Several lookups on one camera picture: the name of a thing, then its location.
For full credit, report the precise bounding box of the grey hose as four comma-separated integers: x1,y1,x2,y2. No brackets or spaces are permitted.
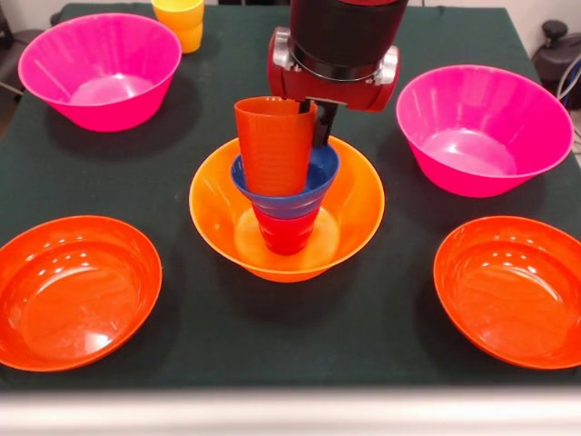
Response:
556,54,581,104

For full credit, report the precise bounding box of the red shallow bowl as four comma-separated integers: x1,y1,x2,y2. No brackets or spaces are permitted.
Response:
433,215,581,371
0,215,163,373

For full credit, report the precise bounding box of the yellow plastic cup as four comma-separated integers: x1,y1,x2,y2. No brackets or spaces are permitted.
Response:
151,0,205,55

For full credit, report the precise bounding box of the orange large bowl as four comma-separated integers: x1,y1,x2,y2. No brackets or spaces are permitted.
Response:
188,135,386,283

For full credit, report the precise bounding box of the blue small bowl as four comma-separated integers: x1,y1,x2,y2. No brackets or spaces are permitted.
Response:
230,145,341,220

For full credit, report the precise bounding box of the pink large bowl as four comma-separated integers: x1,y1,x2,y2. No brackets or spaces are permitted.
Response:
17,12,182,133
395,64,576,198

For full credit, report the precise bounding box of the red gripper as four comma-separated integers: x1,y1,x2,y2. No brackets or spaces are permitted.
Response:
266,25,401,149

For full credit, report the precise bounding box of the crimson plastic cup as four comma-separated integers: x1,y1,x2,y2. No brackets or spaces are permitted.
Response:
252,203,321,256

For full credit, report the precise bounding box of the black pedestal foot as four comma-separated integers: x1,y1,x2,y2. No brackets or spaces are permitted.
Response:
0,8,46,96
531,20,581,97

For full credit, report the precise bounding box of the red-orange plastic cup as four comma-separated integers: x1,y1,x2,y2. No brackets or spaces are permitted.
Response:
233,96,319,197

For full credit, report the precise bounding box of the dark green tablecloth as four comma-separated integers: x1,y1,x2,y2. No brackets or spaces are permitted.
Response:
0,2,581,391

